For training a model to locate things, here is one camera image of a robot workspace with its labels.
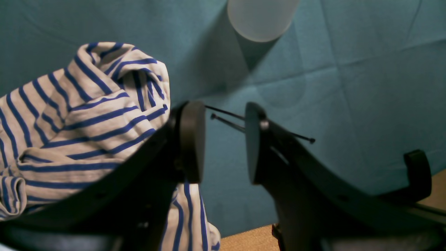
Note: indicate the short black cable tie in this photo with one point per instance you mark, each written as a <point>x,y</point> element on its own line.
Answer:
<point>229,123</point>

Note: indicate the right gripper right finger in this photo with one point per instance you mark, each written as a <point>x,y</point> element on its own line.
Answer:
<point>318,211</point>

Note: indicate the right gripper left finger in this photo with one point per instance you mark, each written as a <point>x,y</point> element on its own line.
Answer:
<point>127,209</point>

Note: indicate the teal table cloth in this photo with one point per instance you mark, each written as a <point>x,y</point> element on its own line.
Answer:
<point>365,78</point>

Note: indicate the frosted plastic cup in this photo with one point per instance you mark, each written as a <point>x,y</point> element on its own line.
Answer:
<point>261,21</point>

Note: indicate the long black cable tie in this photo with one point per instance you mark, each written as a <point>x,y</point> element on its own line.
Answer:
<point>242,118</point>

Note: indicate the blue white striped T-shirt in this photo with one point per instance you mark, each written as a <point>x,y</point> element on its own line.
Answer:
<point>66,130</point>

